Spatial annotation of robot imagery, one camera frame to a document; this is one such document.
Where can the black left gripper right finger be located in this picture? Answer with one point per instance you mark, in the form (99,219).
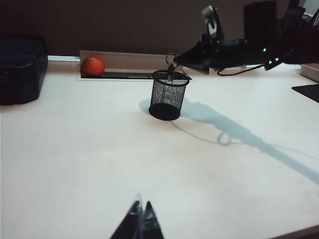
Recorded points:
(150,224)

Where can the black rectangular block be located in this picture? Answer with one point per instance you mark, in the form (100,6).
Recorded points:
(260,20)

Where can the black mesh cylindrical basket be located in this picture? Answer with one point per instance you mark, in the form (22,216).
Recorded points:
(167,99)

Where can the orange round fruit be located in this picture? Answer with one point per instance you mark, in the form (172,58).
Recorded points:
(92,66)

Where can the dark blue plastic case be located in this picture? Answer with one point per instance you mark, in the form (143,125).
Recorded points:
(20,72)

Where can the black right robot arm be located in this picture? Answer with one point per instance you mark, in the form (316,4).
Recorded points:
(299,35)

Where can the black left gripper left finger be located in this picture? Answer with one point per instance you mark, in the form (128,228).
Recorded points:
(129,224)

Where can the brown fabric desk divider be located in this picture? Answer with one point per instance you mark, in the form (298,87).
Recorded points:
(99,25)

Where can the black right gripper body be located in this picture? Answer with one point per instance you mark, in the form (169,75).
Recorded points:
(236,54)

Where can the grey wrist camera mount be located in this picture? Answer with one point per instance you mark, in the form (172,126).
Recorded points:
(213,22)

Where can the black mat corner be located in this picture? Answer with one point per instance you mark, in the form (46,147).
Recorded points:
(307,92)

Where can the beige flat box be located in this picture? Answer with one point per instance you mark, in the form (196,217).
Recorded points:
(310,72)

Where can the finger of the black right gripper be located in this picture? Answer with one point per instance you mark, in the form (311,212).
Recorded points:
(202,68)
(197,54)

